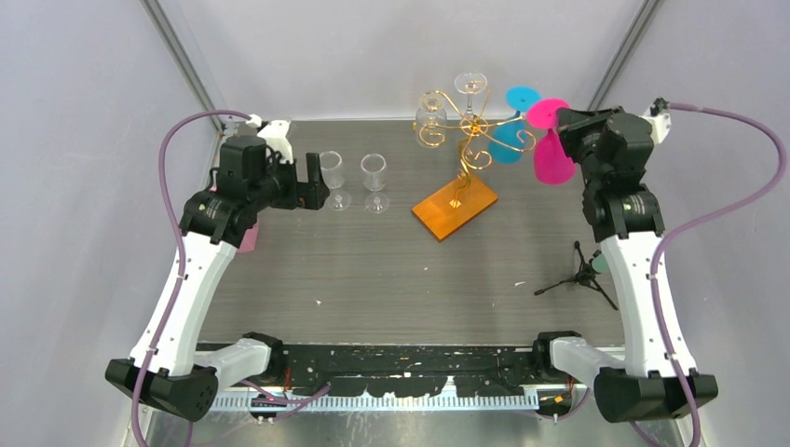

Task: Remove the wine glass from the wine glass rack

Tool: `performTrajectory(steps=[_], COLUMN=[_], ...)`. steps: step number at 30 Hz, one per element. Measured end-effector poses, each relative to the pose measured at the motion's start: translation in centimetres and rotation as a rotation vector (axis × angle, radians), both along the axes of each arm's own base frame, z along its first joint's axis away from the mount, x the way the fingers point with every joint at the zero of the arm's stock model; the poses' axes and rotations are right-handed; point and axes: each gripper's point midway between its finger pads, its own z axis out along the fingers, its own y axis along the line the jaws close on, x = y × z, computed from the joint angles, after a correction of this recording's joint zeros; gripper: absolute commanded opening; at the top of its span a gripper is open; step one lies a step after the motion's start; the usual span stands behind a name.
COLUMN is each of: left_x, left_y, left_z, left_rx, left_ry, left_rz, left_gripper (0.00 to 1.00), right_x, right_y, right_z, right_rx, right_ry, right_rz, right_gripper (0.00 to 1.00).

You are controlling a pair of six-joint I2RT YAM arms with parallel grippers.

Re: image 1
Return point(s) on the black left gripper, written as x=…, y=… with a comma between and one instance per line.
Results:
x=309, y=195

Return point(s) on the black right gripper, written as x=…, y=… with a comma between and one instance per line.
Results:
x=573, y=124

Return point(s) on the clear wine glass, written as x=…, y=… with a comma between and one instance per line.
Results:
x=333, y=172
x=374, y=168

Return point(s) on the pink wine glass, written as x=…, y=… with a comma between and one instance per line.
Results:
x=551, y=165

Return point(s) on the blue wine glass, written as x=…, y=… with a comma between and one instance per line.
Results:
x=510, y=140

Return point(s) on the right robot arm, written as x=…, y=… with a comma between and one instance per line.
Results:
x=657, y=378

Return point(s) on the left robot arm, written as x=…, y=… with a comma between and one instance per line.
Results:
x=164, y=370

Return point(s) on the orange wooden rack base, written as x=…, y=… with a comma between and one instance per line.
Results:
x=453, y=206

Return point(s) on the pink wedge stand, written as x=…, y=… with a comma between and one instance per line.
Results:
x=249, y=240

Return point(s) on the mint green bottle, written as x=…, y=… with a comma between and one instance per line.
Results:
x=598, y=263

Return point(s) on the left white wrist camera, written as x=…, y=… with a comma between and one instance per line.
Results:
x=276, y=134

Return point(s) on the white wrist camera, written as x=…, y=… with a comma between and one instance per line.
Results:
x=276, y=134
x=658, y=117

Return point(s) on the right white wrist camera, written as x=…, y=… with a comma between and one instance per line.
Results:
x=658, y=117

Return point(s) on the gold wire wine glass rack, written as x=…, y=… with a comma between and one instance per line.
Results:
x=472, y=129

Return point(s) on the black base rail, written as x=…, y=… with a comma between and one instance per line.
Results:
x=409, y=371

